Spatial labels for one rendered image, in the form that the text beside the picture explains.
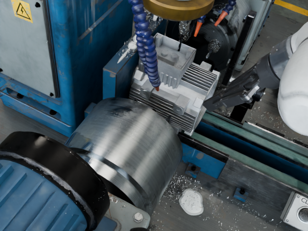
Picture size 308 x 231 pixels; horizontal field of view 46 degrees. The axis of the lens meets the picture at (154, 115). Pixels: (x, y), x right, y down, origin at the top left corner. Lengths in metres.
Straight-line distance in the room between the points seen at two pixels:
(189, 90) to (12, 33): 0.47
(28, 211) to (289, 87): 0.39
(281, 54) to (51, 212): 0.51
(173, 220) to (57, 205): 0.62
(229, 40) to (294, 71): 0.58
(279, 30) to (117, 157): 1.24
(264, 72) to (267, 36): 0.95
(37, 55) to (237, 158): 0.61
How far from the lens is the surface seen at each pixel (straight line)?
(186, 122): 0.96
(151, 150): 0.75
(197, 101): 0.93
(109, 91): 0.94
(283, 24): 1.83
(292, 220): 0.87
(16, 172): 0.49
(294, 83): 0.56
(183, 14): 0.79
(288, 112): 0.56
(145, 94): 0.96
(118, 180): 0.71
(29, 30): 0.92
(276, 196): 1.11
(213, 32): 1.14
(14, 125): 1.24
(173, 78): 0.94
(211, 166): 1.11
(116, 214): 0.66
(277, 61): 0.76
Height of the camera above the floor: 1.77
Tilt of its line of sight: 51 degrees down
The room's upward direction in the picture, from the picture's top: 11 degrees clockwise
